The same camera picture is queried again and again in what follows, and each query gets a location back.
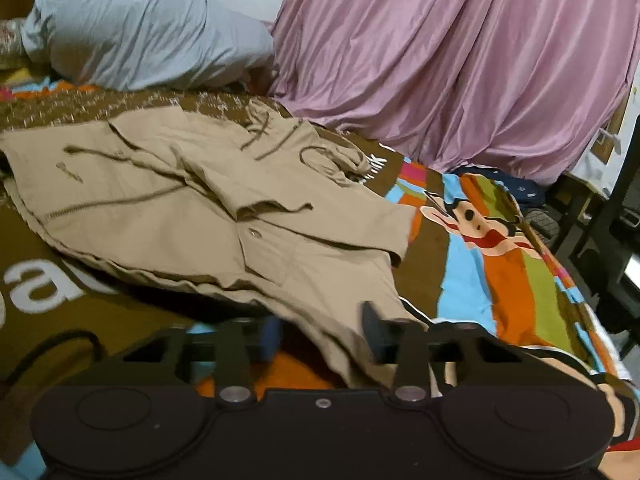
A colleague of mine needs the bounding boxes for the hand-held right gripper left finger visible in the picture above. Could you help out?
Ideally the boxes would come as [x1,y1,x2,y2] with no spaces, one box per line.
[107,316,285,406]

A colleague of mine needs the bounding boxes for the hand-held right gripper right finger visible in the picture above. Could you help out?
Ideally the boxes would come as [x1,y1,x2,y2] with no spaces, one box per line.
[361,301,543,404]

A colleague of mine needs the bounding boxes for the beige hooded jacket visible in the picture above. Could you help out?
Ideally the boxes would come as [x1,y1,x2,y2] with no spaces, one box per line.
[0,99,432,391]

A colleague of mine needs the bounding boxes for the brown cartoon printed blanket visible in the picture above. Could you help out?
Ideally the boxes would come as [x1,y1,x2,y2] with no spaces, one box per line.
[0,76,640,480]

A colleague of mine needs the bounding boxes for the dark blue cloth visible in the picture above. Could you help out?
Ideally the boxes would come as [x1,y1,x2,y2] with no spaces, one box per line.
[462,166,546,207]

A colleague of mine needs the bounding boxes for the wooden desk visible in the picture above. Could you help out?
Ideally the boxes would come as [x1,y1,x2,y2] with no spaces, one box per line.
[550,87,628,256]

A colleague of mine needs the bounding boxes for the pink curtain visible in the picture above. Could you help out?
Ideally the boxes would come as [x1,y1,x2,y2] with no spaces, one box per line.
[267,0,636,186]

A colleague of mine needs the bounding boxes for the grey striped pillow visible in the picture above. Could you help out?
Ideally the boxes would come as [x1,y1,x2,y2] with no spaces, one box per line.
[20,0,277,92]

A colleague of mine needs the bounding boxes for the floral patterned cloth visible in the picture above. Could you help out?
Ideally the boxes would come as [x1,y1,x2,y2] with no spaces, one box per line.
[0,17,32,72]

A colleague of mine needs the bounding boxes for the black cable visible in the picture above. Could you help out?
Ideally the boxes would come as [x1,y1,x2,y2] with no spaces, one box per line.
[0,329,106,386]

